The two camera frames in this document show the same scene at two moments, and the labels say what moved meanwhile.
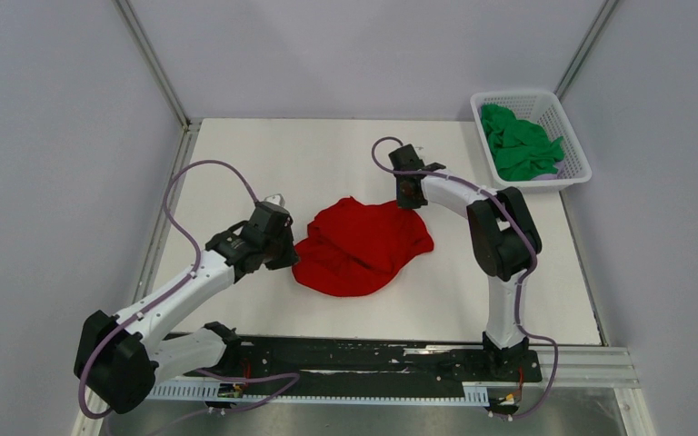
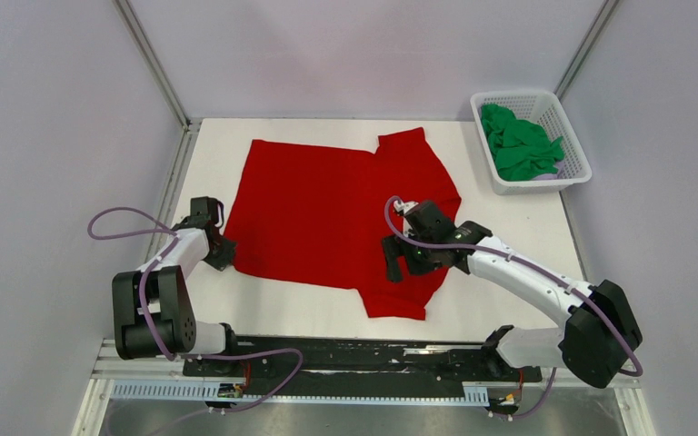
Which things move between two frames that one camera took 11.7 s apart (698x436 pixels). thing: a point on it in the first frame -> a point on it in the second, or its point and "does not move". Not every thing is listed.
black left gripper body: [281, 252] -> [221, 255]
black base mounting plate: [430, 360] does not move
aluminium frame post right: [584, 48] does not move
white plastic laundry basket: [529, 140] does not move
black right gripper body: [404, 201] -> [421, 260]
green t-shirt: [522, 149] does not move
